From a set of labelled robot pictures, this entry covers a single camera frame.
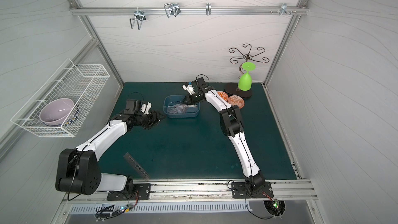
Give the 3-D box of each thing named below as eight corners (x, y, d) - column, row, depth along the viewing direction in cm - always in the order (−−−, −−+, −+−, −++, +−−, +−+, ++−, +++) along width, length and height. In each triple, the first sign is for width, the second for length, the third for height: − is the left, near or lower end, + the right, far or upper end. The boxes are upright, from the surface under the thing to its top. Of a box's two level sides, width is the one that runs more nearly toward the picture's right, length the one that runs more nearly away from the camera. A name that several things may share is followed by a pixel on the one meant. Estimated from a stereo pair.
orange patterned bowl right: (226, 102, 110) (226, 99, 107) (230, 95, 114) (231, 92, 111) (242, 109, 106) (243, 107, 103) (246, 102, 110) (247, 99, 107)
